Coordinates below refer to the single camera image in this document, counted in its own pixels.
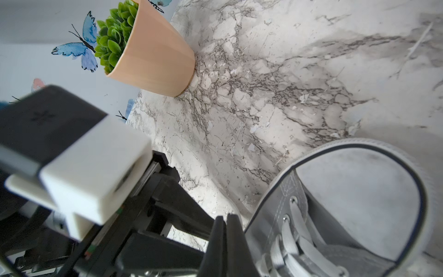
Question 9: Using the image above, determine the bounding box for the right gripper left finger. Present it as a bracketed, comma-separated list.
[197, 216, 227, 277]

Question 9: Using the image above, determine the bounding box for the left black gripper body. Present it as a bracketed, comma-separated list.
[1, 152, 214, 277]

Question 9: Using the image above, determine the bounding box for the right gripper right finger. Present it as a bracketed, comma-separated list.
[227, 214, 259, 277]

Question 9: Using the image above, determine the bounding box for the grey canvas sneaker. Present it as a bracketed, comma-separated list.
[245, 138, 436, 277]

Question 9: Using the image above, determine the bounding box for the white shoelace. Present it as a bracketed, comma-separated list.
[256, 196, 350, 277]

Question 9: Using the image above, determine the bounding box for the green plant in terracotta pot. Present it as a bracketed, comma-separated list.
[95, 1, 196, 97]

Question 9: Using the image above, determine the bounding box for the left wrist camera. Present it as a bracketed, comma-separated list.
[1, 85, 153, 241]

